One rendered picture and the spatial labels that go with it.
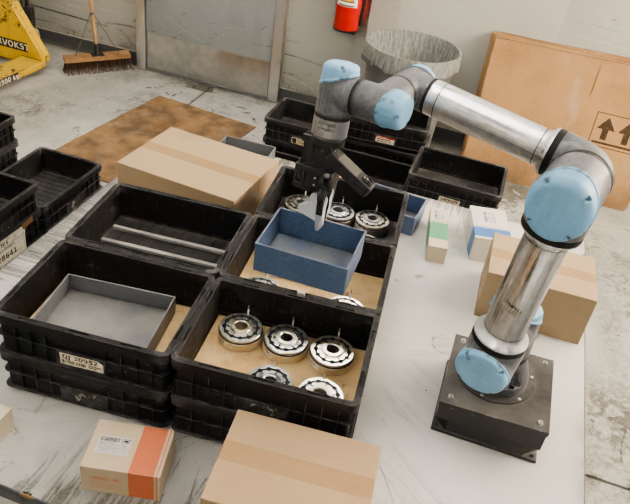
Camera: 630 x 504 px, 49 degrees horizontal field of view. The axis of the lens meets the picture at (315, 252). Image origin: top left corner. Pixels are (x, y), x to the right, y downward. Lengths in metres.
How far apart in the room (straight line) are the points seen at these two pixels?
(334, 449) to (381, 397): 0.37
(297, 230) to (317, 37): 3.25
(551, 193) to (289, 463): 0.69
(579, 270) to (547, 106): 2.36
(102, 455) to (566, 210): 1.00
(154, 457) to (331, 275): 0.51
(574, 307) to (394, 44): 2.73
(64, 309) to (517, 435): 1.09
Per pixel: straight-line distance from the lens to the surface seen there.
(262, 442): 1.42
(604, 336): 3.43
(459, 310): 2.09
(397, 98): 1.35
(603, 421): 3.01
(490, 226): 2.34
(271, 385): 1.42
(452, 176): 3.26
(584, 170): 1.28
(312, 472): 1.38
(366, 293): 1.84
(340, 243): 1.54
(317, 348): 1.62
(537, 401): 1.74
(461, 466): 1.68
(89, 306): 1.75
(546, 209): 1.26
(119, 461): 1.50
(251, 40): 4.87
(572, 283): 2.07
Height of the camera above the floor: 1.95
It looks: 35 degrees down
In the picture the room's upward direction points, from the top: 9 degrees clockwise
